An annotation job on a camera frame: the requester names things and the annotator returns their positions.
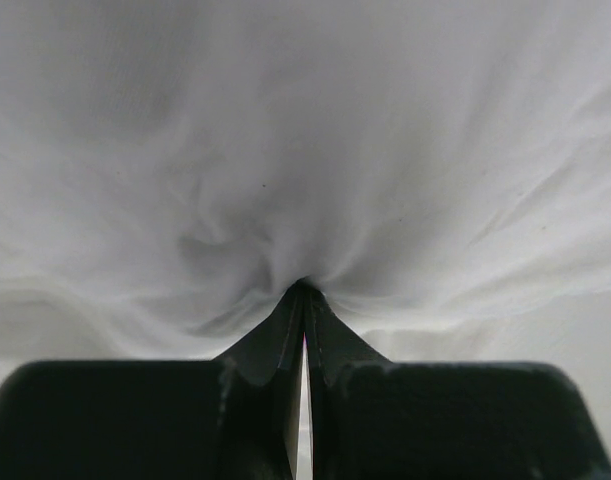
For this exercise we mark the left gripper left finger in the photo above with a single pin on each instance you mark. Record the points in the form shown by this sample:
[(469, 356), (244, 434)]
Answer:
[(259, 410)]

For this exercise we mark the white t shirt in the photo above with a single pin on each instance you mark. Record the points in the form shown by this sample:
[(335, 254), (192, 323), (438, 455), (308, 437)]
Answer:
[(440, 169)]

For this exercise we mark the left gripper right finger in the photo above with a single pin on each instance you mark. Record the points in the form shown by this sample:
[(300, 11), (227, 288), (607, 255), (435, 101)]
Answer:
[(331, 347)]

